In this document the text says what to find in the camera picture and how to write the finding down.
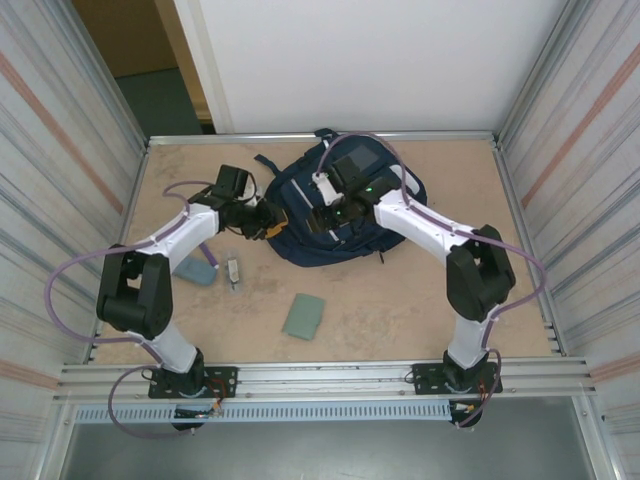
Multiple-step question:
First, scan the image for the navy blue backpack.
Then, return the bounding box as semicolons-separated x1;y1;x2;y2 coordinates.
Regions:
252;127;429;269

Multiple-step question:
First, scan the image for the light blue sponge block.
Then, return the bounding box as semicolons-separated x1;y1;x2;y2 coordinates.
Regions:
171;256;220;290

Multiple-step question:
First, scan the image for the green fabric pouch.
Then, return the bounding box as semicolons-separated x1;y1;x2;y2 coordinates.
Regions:
280;293;325;342

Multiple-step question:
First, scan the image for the clear plastic small package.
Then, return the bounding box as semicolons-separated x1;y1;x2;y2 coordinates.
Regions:
223;248;243;295

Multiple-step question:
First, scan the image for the corrugated translucent side panel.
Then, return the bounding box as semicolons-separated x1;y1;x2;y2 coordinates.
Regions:
0;0;149;480
499;0;640;480

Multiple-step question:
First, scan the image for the tan wooden door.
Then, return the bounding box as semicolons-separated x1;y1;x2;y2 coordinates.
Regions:
72;0;214;121

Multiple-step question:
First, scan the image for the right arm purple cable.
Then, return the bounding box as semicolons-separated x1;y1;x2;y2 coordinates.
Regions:
315;132;549;429

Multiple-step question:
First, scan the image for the thin aluminium table edge rail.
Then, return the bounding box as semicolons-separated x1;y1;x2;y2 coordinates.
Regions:
146;130;501;148

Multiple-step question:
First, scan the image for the left side aluminium table rail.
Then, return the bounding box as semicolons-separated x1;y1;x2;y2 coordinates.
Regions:
88;142;151;364

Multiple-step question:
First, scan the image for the wide aluminium base rail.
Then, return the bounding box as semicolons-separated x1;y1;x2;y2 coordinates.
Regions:
52;355;599;404

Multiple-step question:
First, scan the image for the right side aluminium table rail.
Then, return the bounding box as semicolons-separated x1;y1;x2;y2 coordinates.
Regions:
492;139;566;357

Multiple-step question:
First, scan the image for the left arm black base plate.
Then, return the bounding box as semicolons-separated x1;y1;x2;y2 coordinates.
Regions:
148;366;239;400

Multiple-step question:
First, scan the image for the white door frame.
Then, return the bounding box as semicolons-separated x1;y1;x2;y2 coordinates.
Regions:
172;0;236;135

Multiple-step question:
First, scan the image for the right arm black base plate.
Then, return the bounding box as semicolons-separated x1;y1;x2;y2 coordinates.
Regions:
410;362;501;396

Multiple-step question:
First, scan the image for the slotted grey cable duct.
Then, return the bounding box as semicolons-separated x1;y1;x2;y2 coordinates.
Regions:
72;401;454;425

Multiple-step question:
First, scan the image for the small wired circuit board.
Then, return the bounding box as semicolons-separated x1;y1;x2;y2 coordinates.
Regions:
173;405;225;420

